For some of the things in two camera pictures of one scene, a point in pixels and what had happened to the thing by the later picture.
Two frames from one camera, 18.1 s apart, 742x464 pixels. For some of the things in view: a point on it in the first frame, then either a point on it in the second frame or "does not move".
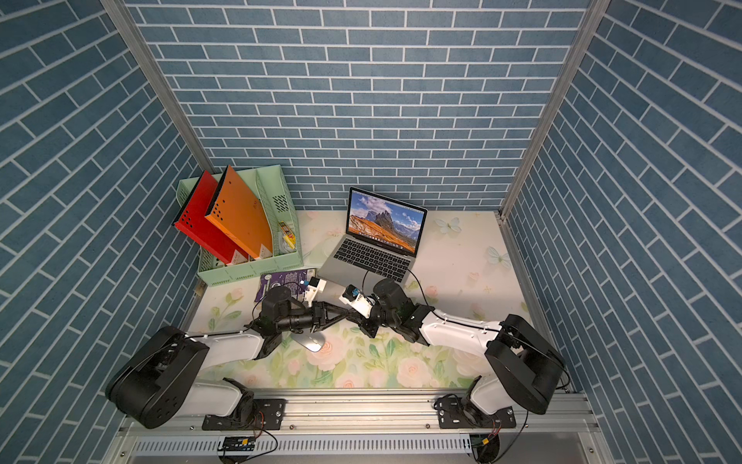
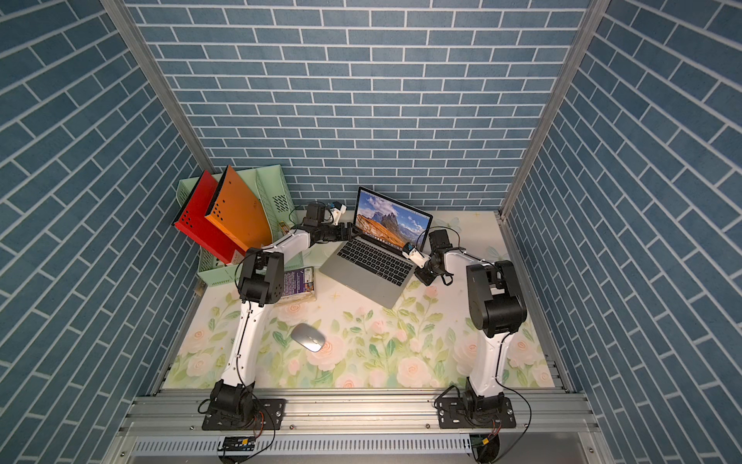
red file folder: (192, 220) does not move
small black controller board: (238, 444) does not move
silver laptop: (382, 241) does not move
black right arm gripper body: (380, 315) to (427, 275)
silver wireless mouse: (312, 341) does not move
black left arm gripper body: (300, 320) to (330, 233)
